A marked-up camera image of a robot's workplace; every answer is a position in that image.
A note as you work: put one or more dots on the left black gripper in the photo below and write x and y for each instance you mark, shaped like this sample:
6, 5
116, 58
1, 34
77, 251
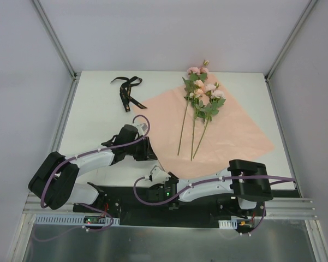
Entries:
146, 150

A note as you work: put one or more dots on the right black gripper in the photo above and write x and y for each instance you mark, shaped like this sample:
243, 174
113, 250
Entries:
155, 194

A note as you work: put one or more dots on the pink wrapping paper sheet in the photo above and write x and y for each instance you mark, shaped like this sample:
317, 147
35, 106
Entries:
184, 145

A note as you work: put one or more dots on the peach fake flower stem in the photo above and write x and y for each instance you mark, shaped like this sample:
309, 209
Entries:
198, 89

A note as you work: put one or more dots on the pale pink fake flower stem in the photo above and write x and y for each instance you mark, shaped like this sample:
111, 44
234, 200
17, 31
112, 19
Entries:
213, 99

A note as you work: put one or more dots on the pink fake flower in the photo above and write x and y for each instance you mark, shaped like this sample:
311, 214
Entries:
194, 73

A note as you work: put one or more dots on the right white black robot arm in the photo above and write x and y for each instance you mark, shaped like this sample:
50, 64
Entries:
245, 180

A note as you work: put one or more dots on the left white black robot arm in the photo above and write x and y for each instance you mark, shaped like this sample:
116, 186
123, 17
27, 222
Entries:
55, 180

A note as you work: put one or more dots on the black ribbon gold lettering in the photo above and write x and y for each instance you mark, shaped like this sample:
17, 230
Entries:
126, 89

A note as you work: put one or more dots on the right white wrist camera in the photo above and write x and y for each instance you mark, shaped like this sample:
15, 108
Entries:
157, 175

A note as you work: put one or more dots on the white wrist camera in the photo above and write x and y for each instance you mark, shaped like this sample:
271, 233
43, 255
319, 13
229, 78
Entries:
142, 129
157, 175

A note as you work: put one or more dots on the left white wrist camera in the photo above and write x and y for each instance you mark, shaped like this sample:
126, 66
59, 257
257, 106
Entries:
142, 129

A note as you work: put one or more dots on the right white cable duct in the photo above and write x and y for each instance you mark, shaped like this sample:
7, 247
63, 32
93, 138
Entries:
228, 224

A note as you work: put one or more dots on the white cable duct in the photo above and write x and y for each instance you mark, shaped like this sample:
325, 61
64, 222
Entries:
93, 221
228, 224

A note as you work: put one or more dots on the left aluminium frame post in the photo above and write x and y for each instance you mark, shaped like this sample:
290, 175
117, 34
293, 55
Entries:
45, 21

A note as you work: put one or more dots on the aluminium frame post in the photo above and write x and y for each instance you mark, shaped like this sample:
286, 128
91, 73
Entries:
291, 38
45, 21

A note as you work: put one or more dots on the left white cable duct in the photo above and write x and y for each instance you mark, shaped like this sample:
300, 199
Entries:
93, 221

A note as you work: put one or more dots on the front aluminium rail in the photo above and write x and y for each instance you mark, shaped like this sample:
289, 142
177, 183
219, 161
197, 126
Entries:
278, 208

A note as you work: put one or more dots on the right aluminium frame post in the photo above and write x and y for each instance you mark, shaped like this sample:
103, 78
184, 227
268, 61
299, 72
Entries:
291, 38

